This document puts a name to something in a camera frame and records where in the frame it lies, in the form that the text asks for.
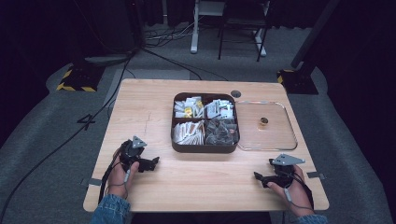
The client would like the long black floor cable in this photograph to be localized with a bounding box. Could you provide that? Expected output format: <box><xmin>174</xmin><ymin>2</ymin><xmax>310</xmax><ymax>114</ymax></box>
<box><xmin>0</xmin><ymin>50</ymin><xmax>138</xmax><ymax>223</ymax></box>

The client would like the pile of white grey packets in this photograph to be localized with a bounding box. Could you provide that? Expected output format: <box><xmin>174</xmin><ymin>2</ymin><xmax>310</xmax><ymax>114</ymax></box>
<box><xmin>204</xmin><ymin>98</ymin><xmax>235</xmax><ymax>119</ymax></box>

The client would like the person's left hand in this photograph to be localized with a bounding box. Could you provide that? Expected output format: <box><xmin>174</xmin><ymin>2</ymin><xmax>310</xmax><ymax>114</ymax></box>
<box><xmin>106</xmin><ymin>148</ymin><xmax>140</xmax><ymax>200</ymax></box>

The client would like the white desk frame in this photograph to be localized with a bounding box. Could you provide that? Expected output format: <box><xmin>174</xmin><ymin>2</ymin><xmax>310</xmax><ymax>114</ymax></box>
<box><xmin>190</xmin><ymin>0</ymin><xmax>269</xmax><ymax>58</ymax></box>

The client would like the person's right hand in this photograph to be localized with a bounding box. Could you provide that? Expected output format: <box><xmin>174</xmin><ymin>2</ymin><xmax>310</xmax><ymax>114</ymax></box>
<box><xmin>266</xmin><ymin>164</ymin><xmax>315</xmax><ymax>217</ymax></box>

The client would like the pile of brown white sachets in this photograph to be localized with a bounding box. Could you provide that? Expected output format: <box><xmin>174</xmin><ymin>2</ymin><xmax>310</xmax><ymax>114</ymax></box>
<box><xmin>172</xmin><ymin>119</ymin><xmax>205</xmax><ymax>146</ymax></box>

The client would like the pile of clear tea bags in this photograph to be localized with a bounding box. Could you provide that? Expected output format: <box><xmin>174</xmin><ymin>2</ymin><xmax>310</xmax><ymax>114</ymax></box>
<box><xmin>204</xmin><ymin>119</ymin><xmax>239</xmax><ymax>146</ymax></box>

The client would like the brown divided box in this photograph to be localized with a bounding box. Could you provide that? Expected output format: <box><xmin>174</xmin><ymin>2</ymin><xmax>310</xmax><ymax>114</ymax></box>
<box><xmin>170</xmin><ymin>91</ymin><xmax>241</xmax><ymax>154</ymax></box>

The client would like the thin grey left gripper cable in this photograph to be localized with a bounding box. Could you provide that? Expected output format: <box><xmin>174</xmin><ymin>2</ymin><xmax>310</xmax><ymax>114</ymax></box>
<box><xmin>106</xmin><ymin>168</ymin><xmax>133</xmax><ymax>201</ymax></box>

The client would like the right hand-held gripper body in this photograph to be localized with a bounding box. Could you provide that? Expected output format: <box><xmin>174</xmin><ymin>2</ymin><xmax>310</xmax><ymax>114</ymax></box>
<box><xmin>268</xmin><ymin>153</ymin><xmax>306</xmax><ymax>189</ymax></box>

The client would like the yellow black striped stand base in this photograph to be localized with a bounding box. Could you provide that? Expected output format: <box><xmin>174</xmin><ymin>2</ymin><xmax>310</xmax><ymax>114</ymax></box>
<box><xmin>276</xmin><ymin>68</ymin><xmax>319</xmax><ymax>95</ymax></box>
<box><xmin>55</xmin><ymin>62</ymin><xmax>106</xmax><ymax>93</ymax></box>

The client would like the black chair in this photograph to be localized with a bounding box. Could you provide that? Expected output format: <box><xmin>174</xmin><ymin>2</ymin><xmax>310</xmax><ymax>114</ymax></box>
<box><xmin>217</xmin><ymin>0</ymin><xmax>271</xmax><ymax>63</ymax></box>

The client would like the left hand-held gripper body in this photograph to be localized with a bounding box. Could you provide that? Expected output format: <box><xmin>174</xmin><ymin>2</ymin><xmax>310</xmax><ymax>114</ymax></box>
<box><xmin>119</xmin><ymin>135</ymin><xmax>148</xmax><ymax>173</ymax></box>

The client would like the clear lid with gold knob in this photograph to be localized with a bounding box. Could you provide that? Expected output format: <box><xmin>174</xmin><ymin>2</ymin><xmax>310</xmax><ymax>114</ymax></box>
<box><xmin>236</xmin><ymin>100</ymin><xmax>299</xmax><ymax>152</ymax></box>

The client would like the pile of white yellow packets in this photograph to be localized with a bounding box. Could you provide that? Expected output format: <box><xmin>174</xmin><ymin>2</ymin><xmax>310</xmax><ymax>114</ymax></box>
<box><xmin>173</xmin><ymin>96</ymin><xmax>205</xmax><ymax>119</ymax></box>

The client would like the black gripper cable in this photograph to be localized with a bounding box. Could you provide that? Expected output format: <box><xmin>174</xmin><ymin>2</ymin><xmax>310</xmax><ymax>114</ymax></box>
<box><xmin>97</xmin><ymin>151</ymin><xmax>123</xmax><ymax>204</ymax></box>
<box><xmin>279</xmin><ymin>169</ymin><xmax>315</xmax><ymax>210</ymax></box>

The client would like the thin grey gripper cable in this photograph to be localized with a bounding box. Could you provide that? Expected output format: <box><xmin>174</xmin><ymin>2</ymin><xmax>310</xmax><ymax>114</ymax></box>
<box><xmin>283</xmin><ymin>187</ymin><xmax>314</xmax><ymax>213</ymax></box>
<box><xmin>106</xmin><ymin>168</ymin><xmax>133</xmax><ymax>201</ymax></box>

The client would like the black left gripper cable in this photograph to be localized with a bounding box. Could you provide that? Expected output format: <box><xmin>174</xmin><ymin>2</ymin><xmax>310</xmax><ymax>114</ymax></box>
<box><xmin>97</xmin><ymin>151</ymin><xmax>123</xmax><ymax>204</ymax></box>

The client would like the thin grey right gripper cable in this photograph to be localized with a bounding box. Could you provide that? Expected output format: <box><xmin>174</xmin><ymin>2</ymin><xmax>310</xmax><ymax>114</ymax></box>
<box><xmin>283</xmin><ymin>187</ymin><xmax>314</xmax><ymax>213</ymax></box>

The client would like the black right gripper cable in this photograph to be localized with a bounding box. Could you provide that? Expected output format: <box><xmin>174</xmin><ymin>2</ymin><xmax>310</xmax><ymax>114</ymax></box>
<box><xmin>279</xmin><ymin>169</ymin><xmax>315</xmax><ymax>210</ymax></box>

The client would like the bundle of floor cables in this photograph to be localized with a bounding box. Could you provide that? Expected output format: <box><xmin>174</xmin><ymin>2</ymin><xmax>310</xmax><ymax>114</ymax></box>
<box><xmin>143</xmin><ymin>18</ymin><xmax>200</xmax><ymax>49</ymax></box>

